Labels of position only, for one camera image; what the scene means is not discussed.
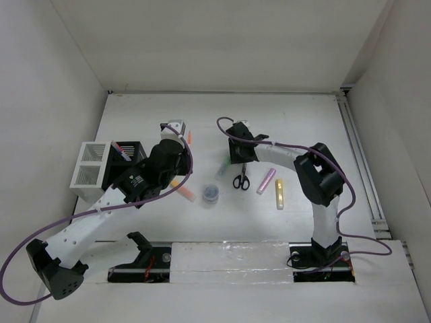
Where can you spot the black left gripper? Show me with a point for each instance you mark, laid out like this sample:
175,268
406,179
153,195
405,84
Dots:
186,159

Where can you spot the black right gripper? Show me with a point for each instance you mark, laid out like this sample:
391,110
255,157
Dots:
234,157

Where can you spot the green highlighter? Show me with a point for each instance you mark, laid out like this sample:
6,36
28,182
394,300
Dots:
223,167

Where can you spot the pink red marker pen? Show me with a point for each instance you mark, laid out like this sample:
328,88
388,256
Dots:
119,151

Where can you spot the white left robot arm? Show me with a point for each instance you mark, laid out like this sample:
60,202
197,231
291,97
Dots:
65,259

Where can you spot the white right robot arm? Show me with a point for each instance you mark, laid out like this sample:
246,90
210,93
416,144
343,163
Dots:
320,178

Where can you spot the purple highlighter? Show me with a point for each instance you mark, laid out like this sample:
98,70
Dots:
265,182

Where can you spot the orange highlighter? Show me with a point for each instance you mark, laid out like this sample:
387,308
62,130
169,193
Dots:
183,191

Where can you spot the yellow highlighter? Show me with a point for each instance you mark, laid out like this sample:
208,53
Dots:
279,194

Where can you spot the jar of rubber bands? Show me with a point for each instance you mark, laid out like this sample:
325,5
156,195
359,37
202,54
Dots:
210,195

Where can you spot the black desk organizer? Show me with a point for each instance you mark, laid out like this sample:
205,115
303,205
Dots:
116,164

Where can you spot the white desk organizer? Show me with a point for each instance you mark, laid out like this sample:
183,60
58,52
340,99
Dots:
89,170

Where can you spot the black handled scissors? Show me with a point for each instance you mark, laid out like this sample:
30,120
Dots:
242,181

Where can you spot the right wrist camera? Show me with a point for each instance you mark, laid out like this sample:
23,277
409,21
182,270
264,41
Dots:
244,122

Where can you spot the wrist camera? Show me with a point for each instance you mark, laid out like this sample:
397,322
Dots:
173,129
244,122

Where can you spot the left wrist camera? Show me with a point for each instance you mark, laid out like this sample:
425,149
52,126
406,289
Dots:
173,129

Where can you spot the black left rest bracket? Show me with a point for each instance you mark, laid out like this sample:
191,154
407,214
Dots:
151,265

